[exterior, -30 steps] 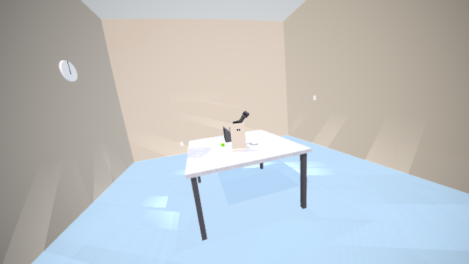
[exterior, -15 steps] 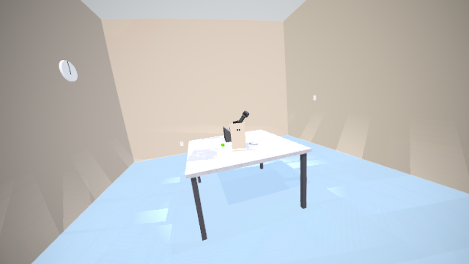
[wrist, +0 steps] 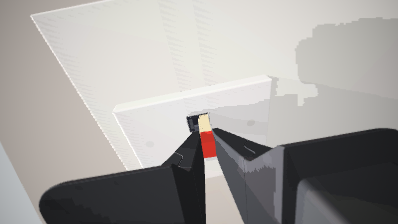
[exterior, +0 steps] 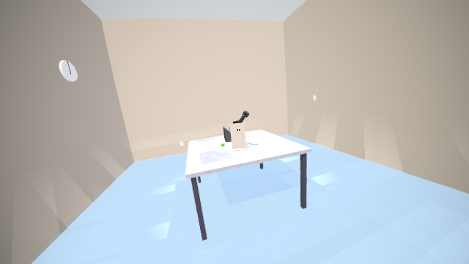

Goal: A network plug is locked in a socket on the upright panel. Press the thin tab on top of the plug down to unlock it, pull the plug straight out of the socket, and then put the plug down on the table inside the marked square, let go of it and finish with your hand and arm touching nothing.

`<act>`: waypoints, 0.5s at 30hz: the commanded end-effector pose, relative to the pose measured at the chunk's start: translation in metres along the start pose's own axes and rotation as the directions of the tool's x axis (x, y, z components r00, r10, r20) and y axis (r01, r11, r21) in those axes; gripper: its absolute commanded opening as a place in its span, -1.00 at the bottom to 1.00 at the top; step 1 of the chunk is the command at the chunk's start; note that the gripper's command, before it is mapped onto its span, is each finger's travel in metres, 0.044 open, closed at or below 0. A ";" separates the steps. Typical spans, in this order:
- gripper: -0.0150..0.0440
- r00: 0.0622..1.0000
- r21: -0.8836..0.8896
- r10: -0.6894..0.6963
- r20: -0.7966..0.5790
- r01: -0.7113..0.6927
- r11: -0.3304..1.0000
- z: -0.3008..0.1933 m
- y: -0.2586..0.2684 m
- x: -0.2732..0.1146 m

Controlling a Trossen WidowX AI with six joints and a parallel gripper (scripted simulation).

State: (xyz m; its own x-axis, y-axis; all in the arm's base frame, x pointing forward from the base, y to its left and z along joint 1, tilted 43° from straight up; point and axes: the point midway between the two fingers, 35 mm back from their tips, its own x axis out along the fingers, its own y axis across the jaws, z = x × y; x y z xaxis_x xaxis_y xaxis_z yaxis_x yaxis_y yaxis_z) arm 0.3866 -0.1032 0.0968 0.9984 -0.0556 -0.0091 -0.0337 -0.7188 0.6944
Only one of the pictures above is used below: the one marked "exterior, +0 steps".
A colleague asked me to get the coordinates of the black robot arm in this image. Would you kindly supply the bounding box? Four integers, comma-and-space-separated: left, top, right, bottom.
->
237, 111, 249, 123

